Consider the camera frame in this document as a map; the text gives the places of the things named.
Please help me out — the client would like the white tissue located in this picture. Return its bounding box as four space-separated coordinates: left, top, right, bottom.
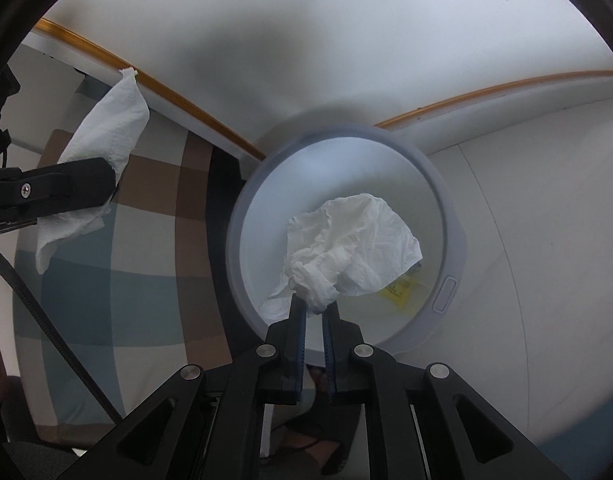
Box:
259 193 423 323
34 66 152 276

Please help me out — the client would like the yellow plastic bag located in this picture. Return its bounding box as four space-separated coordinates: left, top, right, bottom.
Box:
380 273 425 312

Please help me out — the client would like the white round trash bin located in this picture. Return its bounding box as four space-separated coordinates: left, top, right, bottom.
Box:
226 125 467 365

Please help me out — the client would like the checkered tablecloth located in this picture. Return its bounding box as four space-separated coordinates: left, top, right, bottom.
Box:
15 104 246 414

